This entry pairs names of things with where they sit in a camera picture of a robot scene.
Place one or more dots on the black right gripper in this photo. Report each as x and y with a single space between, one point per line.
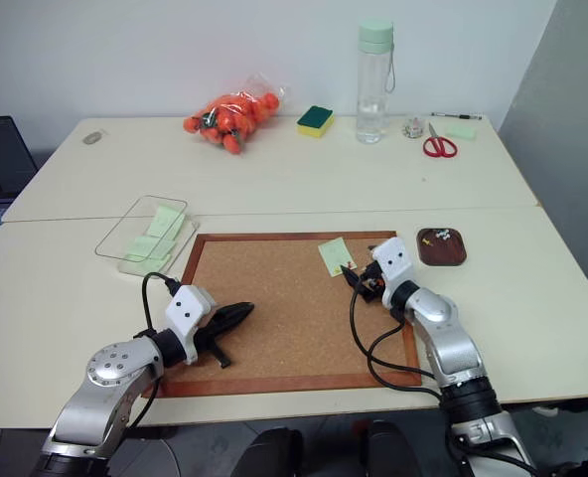
372 283

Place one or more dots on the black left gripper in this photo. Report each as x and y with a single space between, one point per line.
208 343

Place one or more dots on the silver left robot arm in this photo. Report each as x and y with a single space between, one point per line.
110 367

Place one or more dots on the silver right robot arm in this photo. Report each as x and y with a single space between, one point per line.
448 348

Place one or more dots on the green note with print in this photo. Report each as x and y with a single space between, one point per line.
333 253

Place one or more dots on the dark brown wooden tray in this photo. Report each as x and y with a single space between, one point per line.
443 254

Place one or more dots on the plain light green note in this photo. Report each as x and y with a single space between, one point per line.
145 247
171 213
159 229

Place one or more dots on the clear plastic box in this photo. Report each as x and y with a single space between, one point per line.
115 233

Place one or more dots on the wood framed cork board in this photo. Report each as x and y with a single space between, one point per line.
274 278

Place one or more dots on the dark rounded shape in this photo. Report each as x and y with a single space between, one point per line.
391 449
274 454

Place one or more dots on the small clear pushpin container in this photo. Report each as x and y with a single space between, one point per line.
414 127

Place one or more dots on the yellow and green sponge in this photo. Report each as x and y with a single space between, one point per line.
316 119

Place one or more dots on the light green sticky pad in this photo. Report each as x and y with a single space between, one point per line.
461 131

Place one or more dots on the clear bottle with green lid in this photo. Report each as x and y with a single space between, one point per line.
372 89

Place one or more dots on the black pen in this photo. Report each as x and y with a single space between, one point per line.
458 116

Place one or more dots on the clear bag of oranges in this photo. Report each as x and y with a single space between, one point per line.
234 114

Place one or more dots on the grey partition panel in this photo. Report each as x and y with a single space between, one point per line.
562 149

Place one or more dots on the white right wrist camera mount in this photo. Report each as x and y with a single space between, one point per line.
396 263

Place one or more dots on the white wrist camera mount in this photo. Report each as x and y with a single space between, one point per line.
396 263
190 310

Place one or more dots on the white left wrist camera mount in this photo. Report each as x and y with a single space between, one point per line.
190 310

